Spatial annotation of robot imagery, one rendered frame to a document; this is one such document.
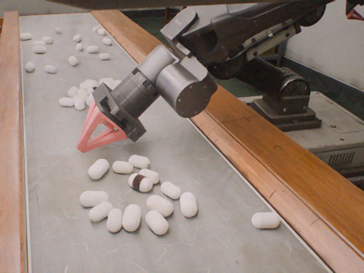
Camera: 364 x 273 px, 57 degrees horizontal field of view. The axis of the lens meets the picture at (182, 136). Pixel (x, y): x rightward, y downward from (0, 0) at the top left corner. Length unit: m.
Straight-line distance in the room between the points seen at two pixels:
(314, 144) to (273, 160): 0.67
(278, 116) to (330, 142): 0.19
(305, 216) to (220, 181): 0.13
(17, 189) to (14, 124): 0.19
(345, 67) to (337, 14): 0.41
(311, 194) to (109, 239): 0.26
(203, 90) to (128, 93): 0.11
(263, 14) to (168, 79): 0.15
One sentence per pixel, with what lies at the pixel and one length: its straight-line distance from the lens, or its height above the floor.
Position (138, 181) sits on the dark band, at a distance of 0.47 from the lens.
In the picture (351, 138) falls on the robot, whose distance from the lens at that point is 1.28.
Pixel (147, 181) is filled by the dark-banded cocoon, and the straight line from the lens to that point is 0.46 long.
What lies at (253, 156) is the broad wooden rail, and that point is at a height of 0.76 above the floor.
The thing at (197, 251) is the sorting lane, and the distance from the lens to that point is 0.40.
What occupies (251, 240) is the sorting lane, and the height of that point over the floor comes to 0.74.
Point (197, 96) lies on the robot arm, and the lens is 0.45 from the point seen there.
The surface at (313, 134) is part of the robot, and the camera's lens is 1.24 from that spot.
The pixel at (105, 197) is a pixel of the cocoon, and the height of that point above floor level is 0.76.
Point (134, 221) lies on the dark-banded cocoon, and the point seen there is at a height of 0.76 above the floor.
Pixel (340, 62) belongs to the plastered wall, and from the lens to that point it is 2.94.
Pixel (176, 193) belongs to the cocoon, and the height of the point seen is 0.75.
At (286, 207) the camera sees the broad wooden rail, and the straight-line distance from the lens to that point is 0.46.
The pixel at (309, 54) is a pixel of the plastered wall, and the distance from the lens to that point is 3.17.
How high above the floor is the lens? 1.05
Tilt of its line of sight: 30 degrees down
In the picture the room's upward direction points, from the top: 2 degrees clockwise
